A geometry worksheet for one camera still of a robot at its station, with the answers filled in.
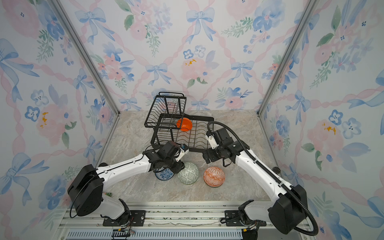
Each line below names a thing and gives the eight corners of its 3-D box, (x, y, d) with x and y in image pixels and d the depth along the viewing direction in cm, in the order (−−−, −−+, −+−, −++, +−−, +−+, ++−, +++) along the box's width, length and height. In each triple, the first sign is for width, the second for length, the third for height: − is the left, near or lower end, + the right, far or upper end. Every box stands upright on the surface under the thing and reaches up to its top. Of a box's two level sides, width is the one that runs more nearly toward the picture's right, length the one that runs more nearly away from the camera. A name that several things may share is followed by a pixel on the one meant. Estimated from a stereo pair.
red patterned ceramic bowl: (200, 179, 88) (201, 176, 83) (210, 167, 93) (211, 162, 88) (216, 192, 84) (217, 189, 79) (226, 178, 89) (227, 174, 84)
